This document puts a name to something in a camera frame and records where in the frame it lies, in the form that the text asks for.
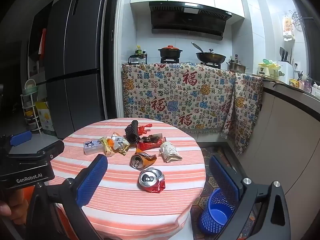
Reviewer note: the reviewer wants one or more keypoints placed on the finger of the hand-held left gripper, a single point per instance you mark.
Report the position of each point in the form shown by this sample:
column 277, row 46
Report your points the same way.
column 21, row 138
column 47, row 150

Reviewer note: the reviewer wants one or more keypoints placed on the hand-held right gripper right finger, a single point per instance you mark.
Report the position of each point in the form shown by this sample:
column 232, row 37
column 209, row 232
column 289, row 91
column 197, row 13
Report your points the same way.
column 225, row 180

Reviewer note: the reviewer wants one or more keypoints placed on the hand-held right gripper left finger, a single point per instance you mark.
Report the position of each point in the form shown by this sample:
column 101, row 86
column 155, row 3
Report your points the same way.
column 92, row 177

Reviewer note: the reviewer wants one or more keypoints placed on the white cartoon tissue packet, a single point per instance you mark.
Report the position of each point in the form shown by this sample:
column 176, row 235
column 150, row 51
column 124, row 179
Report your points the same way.
column 93, row 147

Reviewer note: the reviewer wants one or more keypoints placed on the blue plastic basket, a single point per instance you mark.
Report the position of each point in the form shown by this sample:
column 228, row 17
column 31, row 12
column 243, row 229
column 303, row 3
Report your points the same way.
column 215, row 215

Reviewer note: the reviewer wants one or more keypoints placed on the white orange snack wrapper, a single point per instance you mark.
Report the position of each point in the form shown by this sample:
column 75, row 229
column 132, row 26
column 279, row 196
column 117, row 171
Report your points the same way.
column 119, row 142

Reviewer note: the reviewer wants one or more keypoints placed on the crushed gold can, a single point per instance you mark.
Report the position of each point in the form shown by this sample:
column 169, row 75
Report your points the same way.
column 140, row 161

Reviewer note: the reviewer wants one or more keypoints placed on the crushed red can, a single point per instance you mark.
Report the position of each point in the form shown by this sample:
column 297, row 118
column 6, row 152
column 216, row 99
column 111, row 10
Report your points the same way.
column 151, row 180

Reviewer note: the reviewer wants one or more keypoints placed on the black wrapper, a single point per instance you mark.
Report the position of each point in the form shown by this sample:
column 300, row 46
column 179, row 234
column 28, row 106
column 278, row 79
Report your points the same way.
column 132, row 133

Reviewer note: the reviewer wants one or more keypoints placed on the paper cup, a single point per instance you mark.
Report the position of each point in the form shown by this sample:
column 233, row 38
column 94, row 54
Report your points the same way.
column 170, row 151

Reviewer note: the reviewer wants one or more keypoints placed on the red snack wrapper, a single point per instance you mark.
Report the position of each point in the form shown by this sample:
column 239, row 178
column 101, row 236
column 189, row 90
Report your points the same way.
column 150, row 145

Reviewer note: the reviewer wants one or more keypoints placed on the red plastic bag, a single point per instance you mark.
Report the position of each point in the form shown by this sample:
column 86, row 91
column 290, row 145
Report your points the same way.
column 143, row 129

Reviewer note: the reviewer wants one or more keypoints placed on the dark brown wrapper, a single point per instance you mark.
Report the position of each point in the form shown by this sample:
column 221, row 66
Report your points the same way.
column 150, row 138

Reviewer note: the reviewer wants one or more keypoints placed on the person's left hand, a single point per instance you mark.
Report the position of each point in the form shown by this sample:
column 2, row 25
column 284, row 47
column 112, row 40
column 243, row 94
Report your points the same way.
column 3, row 211

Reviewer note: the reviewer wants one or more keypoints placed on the yellow cardboard box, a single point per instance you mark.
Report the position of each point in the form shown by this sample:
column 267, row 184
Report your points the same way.
column 46, row 120

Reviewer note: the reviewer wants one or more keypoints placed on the white storage rack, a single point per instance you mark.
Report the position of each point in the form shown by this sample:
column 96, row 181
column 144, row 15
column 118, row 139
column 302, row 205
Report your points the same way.
column 31, row 107

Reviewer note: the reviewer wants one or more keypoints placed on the hexagon patterned rug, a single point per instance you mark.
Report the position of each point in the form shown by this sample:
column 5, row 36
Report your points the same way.
column 200, row 202

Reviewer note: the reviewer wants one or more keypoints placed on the orange striped tablecloth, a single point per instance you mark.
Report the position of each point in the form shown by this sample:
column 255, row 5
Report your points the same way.
column 120, row 205

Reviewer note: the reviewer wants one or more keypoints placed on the pale green bowl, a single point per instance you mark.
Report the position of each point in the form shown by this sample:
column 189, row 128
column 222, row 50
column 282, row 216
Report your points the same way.
column 30, row 87

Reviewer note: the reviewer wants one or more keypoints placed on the narrow printed blanket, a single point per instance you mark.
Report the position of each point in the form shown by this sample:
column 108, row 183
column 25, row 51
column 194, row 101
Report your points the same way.
column 245, row 110

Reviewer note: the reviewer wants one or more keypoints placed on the dark grey refrigerator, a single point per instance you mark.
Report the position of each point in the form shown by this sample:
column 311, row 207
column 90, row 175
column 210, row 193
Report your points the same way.
column 75, row 80

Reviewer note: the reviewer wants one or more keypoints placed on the beige base cabinet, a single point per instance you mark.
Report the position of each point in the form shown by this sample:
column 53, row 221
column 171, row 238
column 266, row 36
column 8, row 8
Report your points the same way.
column 287, row 135

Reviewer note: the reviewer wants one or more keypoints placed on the red hanging cloth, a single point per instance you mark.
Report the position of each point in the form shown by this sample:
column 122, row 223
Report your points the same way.
column 42, row 45

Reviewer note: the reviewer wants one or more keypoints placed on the large printed blanket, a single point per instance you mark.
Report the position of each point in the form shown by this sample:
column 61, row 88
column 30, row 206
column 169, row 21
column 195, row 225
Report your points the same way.
column 175, row 97

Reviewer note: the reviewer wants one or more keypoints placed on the steel cooking pot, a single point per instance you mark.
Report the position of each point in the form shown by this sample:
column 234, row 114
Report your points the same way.
column 236, row 67

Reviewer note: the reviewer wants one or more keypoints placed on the pale yellow kitchen appliance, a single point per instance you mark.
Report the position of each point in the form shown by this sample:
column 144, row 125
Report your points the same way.
column 267, row 68

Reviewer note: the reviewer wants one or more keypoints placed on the white knife block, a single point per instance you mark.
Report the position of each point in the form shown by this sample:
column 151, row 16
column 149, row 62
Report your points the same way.
column 285, row 72

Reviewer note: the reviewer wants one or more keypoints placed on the black wok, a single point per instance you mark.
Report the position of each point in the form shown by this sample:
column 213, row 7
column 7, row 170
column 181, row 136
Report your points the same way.
column 211, row 57

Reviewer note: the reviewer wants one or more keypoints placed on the glass teapot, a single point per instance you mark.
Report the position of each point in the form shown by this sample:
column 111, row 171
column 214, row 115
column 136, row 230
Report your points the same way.
column 135, row 60

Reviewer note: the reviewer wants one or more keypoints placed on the glass cup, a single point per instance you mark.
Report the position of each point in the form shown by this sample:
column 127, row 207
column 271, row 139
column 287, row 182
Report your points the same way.
column 307, row 85

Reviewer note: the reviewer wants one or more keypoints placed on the dark sauce bottle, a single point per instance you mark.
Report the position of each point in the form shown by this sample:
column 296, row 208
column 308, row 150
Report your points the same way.
column 144, row 57

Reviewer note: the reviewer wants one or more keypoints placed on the black gas stove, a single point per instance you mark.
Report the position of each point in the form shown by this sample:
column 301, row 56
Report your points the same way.
column 170, row 60

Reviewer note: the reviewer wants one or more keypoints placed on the oil bottle yellow cap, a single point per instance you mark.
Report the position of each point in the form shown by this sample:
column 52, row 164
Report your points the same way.
column 138, row 50

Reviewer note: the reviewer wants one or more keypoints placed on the black clay pot red lid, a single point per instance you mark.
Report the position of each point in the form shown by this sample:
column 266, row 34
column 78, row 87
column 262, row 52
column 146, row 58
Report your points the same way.
column 170, row 53

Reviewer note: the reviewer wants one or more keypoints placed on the black range hood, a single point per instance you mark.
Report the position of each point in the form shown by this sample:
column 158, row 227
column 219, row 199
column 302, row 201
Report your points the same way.
column 187, row 22

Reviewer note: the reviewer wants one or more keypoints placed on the hanging printed bag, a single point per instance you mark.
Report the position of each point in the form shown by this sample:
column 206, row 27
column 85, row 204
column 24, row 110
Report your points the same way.
column 288, row 28

